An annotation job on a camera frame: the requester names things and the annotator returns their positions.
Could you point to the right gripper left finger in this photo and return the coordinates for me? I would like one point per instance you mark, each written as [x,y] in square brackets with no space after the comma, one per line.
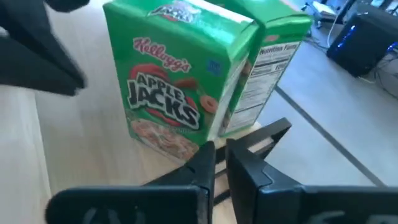
[155,205]

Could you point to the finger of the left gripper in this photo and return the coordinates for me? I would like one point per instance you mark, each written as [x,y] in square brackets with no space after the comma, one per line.
[31,56]
[66,4]

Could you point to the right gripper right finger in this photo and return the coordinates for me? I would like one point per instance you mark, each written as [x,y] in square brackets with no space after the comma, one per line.
[295,205]

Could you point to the green Apple Jacks cereal box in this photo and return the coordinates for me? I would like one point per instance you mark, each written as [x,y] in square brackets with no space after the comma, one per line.
[273,62]
[174,77]

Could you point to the black computer tower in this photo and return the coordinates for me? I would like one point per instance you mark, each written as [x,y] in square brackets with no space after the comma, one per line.
[363,43]

